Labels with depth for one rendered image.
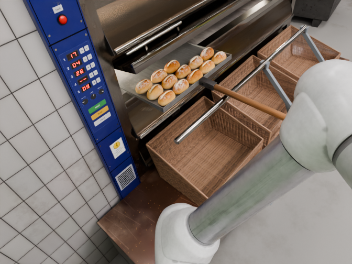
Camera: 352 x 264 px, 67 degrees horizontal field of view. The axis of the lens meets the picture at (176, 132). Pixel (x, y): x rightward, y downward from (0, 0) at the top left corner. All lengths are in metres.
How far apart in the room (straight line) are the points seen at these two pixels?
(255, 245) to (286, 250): 0.21
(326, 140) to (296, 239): 1.80
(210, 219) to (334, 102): 0.40
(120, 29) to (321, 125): 0.91
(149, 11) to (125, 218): 1.10
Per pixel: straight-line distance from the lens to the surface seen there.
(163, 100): 1.24
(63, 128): 1.21
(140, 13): 1.26
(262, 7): 2.19
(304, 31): 1.95
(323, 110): 0.49
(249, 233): 2.20
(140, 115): 1.47
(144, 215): 1.63
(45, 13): 1.00
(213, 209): 0.69
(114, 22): 1.19
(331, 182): 2.60
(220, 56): 1.51
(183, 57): 1.59
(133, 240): 1.58
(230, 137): 1.91
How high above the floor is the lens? 2.01
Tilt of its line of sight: 47 degrees down
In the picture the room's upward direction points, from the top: 8 degrees counter-clockwise
